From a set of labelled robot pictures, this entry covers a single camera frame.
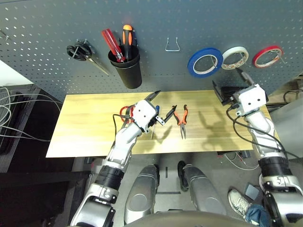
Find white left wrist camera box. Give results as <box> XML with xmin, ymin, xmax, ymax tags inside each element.
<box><xmin>133</xmin><ymin>99</ymin><xmax>157</xmax><ymax>133</ymax></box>

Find silver left robot leg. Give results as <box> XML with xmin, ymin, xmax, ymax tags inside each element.
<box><xmin>124</xmin><ymin>164</ymin><xmax>160</xmax><ymax>224</ymax></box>

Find blue handled screwdriver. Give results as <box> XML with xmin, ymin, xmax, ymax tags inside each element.
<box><xmin>151</xmin><ymin>105</ymin><xmax>160</xmax><ymax>140</ymax></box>

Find grey cable bundle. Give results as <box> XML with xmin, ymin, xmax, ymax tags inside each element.
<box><xmin>0</xmin><ymin>87</ymin><xmax>63</xmax><ymax>142</ymax></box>

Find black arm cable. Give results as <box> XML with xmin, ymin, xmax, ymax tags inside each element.
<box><xmin>226</xmin><ymin>105</ymin><xmax>303</xmax><ymax>161</ymax></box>
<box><xmin>112</xmin><ymin>113</ymin><xmax>134</xmax><ymax>133</ymax></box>

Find silver robot leg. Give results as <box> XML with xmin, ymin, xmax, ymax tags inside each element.
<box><xmin>177</xmin><ymin>160</ymin><xmax>227</xmax><ymax>216</ymax></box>
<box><xmin>124</xmin><ymin>164</ymin><xmax>160</xmax><ymax>224</ymax></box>

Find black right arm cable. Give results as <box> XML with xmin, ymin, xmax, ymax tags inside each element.
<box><xmin>226</xmin><ymin>105</ymin><xmax>303</xmax><ymax>161</ymax></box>

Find red handled scissors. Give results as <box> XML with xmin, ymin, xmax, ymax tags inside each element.
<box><xmin>119</xmin><ymin>105</ymin><xmax>137</xmax><ymax>125</ymax></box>

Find blue tape roll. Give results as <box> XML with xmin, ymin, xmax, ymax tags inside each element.
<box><xmin>187</xmin><ymin>47</ymin><xmax>224</xmax><ymax>78</ymax></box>

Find red tape roll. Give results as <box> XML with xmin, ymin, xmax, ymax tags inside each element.
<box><xmin>252</xmin><ymin>45</ymin><xmax>284</xmax><ymax>69</ymax></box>

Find grey perforated pegboard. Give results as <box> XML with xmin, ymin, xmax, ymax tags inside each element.
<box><xmin>0</xmin><ymin>0</ymin><xmax>303</xmax><ymax>102</ymax></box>

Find clear red handled screwdriver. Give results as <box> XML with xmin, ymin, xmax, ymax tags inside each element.
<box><xmin>101</xmin><ymin>28</ymin><xmax>125</xmax><ymax>63</ymax></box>

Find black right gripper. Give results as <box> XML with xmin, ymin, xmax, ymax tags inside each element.
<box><xmin>212</xmin><ymin>68</ymin><xmax>255</xmax><ymax>106</ymax></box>

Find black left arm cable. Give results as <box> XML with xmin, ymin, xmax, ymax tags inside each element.
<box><xmin>112</xmin><ymin>113</ymin><xmax>134</xmax><ymax>133</ymax></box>

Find orange black handled screwdriver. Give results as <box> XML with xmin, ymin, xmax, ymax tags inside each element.
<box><xmin>122</xmin><ymin>24</ymin><xmax>134</xmax><ymax>60</ymax></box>

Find white side panel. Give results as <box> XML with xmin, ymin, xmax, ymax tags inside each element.
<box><xmin>0</xmin><ymin>59</ymin><xmax>35</xmax><ymax>87</ymax></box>

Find grey foot pedal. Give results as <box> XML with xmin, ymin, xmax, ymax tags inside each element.
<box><xmin>245</xmin><ymin>183</ymin><xmax>261</xmax><ymax>199</ymax></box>

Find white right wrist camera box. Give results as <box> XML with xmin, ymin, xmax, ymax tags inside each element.
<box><xmin>233</xmin><ymin>84</ymin><xmax>269</xmax><ymax>116</ymax></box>

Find grey robot torso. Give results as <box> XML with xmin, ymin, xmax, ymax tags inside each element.
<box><xmin>123</xmin><ymin>211</ymin><xmax>247</xmax><ymax>227</ymax></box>

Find silver right robot leg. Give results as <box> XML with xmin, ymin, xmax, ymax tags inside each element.
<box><xmin>177</xmin><ymin>160</ymin><xmax>227</xmax><ymax>216</ymax></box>

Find white grey sneaker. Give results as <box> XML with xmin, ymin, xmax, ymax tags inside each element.
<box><xmin>228</xmin><ymin>188</ymin><xmax>253</xmax><ymax>217</ymax></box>

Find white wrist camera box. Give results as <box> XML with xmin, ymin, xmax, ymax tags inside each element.
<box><xmin>233</xmin><ymin>84</ymin><xmax>269</xmax><ymax>116</ymax></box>
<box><xmin>133</xmin><ymin>99</ymin><xmax>157</xmax><ymax>133</ymax></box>

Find black handled scissors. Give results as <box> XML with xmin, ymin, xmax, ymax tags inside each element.
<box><xmin>66</xmin><ymin>39</ymin><xmax>111</xmax><ymax>77</ymax></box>

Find grey machine housing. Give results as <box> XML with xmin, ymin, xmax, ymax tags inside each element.
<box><xmin>269</xmin><ymin>98</ymin><xmax>303</xmax><ymax>161</ymax></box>

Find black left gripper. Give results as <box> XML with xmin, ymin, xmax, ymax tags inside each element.
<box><xmin>144</xmin><ymin>90</ymin><xmax>178</xmax><ymax>130</ymax></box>

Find orange black needle-nose pliers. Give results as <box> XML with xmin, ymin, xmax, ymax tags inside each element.
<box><xmin>172</xmin><ymin>105</ymin><xmax>191</xmax><ymax>140</ymax></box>

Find blue jeans leg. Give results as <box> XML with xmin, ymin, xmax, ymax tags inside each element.
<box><xmin>245</xmin><ymin>204</ymin><xmax>268</xmax><ymax>227</ymax></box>

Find wire pliers holder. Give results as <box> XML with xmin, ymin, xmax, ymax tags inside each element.
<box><xmin>165</xmin><ymin>37</ymin><xmax>181</xmax><ymax>52</ymax></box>

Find white floor cable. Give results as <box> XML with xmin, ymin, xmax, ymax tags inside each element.
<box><xmin>223</xmin><ymin>152</ymin><xmax>260</xmax><ymax>171</ymax></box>

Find black tool cup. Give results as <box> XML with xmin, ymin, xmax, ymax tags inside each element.
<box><xmin>107</xmin><ymin>44</ymin><xmax>143</xmax><ymax>90</ymax></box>

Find white tape roll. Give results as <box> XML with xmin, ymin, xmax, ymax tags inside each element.
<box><xmin>221</xmin><ymin>46</ymin><xmax>249</xmax><ymax>71</ymax></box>

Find black equipment box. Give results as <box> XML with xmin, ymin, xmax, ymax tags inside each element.
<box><xmin>0</xmin><ymin>84</ymin><xmax>64</xmax><ymax>173</ymax></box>

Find black box under table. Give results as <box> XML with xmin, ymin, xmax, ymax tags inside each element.
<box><xmin>217</xmin><ymin>151</ymin><xmax>251</xmax><ymax>159</ymax></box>

